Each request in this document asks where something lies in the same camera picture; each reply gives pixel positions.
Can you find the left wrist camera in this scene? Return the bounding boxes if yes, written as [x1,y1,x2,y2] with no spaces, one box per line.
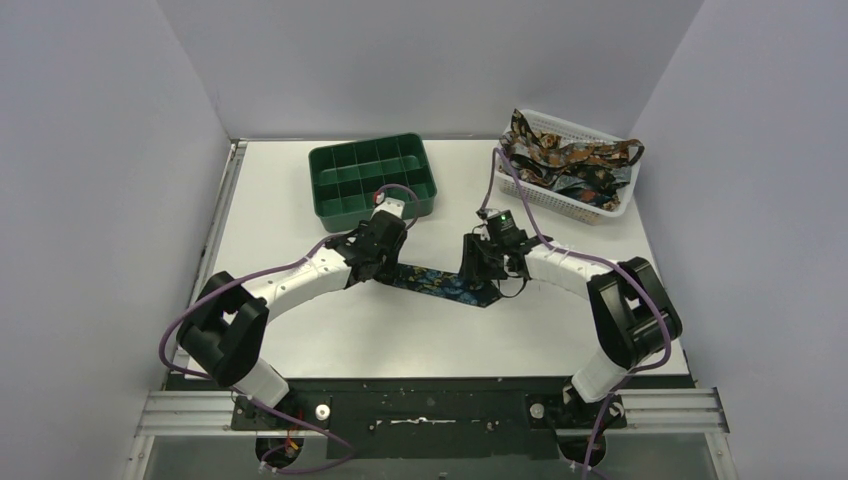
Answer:
[373,197,405,219]

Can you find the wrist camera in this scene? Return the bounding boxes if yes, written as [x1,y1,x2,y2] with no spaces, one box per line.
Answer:
[475,208,501,225]
[373,197,405,219]

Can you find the green compartment tray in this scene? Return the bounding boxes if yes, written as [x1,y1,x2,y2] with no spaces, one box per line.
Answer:
[308,133,437,233]

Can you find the white plastic basket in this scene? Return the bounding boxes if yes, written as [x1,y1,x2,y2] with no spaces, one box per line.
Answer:
[492,109,645,225]

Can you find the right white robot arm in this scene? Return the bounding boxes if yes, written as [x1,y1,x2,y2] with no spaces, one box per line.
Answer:
[460,209,683,403]

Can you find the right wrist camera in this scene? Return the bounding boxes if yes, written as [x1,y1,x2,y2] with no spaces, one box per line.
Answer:
[475,208,501,225]

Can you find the blue patterned tie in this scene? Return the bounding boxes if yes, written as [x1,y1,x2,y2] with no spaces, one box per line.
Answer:
[389,264,503,308]

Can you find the pile of patterned ties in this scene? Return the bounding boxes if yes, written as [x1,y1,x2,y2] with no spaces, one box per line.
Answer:
[498,109,645,212]

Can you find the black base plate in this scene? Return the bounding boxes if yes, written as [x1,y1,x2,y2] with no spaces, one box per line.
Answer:
[164,374,697,462]

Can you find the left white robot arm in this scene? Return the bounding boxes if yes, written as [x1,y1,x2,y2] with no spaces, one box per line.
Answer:
[176,209,407,430]

